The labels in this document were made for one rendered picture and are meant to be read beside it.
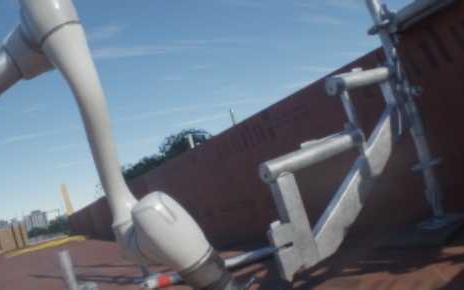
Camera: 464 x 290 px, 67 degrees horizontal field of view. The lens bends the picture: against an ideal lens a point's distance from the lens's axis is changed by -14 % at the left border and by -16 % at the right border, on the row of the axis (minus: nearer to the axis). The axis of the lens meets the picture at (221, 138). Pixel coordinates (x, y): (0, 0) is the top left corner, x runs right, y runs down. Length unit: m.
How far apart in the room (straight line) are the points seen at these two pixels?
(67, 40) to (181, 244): 0.45
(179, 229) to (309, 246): 0.35
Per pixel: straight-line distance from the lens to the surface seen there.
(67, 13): 0.85
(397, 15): 1.39
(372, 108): 1.66
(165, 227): 0.75
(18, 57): 0.97
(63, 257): 1.79
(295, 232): 0.95
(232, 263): 1.76
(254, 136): 2.34
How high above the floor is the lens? 0.38
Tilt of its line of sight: 6 degrees up
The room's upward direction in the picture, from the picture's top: 16 degrees counter-clockwise
